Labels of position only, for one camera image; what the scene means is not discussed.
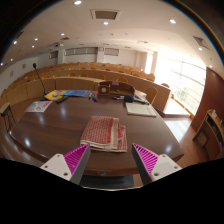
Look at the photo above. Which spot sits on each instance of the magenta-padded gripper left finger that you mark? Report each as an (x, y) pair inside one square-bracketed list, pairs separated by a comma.
[(61, 165)]

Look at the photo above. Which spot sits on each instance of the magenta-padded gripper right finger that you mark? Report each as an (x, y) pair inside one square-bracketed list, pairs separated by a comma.
[(160, 166)]

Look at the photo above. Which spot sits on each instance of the red checked towel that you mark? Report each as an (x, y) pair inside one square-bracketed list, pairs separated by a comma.
[(100, 131)]

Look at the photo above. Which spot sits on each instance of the wooden shelf unit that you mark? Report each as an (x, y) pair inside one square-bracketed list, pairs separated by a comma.
[(210, 133)]

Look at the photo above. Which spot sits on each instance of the white flat board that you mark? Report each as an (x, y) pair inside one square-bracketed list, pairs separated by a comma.
[(140, 109)]

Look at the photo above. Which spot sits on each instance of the white sheet with red print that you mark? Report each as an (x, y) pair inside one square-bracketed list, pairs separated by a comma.
[(38, 106)]

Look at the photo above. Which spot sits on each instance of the black remote control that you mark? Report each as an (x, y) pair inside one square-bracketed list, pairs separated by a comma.
[(62, 99)]

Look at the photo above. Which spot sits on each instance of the black gooseneck microphone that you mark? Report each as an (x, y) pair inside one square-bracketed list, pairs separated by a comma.
[(44, 97)]

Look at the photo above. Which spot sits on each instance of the yellow printed sheet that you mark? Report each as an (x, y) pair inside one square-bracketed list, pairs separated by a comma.
[(55, 95)]

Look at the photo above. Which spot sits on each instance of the wooden chair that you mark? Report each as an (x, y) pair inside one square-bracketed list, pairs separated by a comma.
[(151, 95)]

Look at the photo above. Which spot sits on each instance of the blue marker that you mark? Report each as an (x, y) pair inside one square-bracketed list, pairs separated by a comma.
[(90, 96)]

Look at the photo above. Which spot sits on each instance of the small side desk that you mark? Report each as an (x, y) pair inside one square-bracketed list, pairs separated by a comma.
[(6, 111)]

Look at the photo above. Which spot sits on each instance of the wooden lecture bench rows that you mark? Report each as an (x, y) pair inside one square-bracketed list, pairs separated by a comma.
[(73, 83)]

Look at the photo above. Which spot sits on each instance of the large window with railing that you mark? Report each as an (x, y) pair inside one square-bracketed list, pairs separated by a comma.
[(183, 83)]

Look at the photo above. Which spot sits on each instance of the wooden desk organizer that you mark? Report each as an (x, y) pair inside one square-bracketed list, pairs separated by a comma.
[(115, 88)]

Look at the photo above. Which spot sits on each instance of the ceiling spot lights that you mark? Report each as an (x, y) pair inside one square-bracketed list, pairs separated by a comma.
[(105, 23)]

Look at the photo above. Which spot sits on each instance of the ceiling air vent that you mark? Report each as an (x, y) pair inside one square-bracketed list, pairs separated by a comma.
[(105, 14)]

